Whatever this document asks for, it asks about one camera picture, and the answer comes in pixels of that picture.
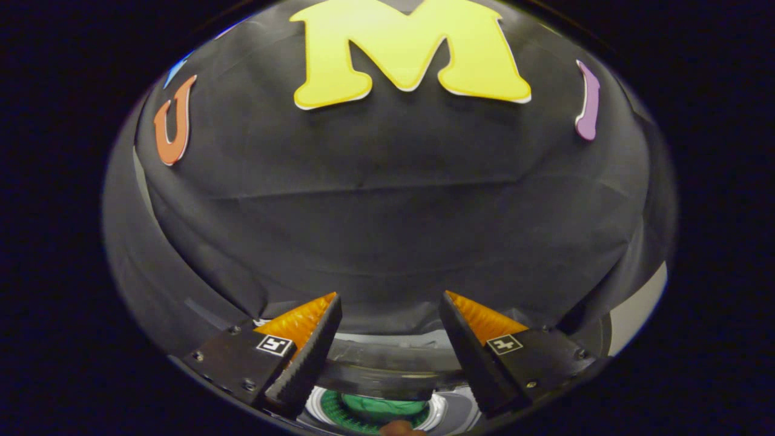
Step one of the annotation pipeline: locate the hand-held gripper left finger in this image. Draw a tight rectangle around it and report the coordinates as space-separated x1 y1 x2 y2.
171 292 343 420

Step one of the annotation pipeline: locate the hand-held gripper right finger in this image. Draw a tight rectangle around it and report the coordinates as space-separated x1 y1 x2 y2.
438 290 600 420

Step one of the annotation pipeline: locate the grey washing machine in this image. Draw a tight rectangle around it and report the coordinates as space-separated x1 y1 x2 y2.
254 315 606 435

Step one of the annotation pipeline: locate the green polo shirt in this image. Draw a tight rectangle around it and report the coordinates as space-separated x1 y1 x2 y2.
339 392 426 423

